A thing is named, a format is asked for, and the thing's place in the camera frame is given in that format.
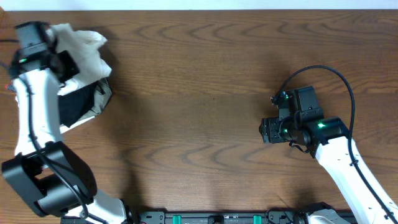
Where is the white graphic t-shirt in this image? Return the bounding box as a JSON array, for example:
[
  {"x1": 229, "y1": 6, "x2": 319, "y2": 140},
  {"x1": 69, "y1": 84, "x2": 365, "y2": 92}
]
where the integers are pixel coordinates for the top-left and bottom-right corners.
[{"x1": 47, "y1": 23, "x2": 112, "y2": 96}]

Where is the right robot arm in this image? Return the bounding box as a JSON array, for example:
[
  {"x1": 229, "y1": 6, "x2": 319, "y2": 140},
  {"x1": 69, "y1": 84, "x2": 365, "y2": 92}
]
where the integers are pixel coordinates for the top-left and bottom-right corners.
[{"x1": 259, "y1": 86, "x2": 397, "y2": 223}]

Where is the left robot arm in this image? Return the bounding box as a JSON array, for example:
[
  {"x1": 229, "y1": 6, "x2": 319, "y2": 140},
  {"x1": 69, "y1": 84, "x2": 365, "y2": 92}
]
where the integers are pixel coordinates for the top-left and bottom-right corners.
[{"x1": 1, "y1": 21, "x2": 133, "y2": 223}]

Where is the black folded garment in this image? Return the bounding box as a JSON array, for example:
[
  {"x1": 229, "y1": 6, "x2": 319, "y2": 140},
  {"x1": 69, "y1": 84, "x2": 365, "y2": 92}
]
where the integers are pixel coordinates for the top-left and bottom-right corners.
[{"x1": 58, "y1": 82, "x2": 98, "y2": 128}]

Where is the khaki folded garment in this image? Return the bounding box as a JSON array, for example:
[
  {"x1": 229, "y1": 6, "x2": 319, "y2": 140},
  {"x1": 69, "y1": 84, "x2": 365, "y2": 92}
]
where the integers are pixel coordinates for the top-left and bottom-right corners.
[{"x1": 79, "y1": 78, "x2": 113, "y2": 121}]

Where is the white folded garment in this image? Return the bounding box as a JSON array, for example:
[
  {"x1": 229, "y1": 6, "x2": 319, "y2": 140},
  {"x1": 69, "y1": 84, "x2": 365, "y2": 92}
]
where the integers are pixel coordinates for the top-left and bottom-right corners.
[{"x1": 60, "y1": 116, "x2": 95, "y2": 134}]

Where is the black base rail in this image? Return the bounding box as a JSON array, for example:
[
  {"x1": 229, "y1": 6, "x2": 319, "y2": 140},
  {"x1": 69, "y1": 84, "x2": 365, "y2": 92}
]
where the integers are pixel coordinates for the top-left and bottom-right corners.
[{"x1": 60, "y1": 202, "x2": 358, "y2": 224}]

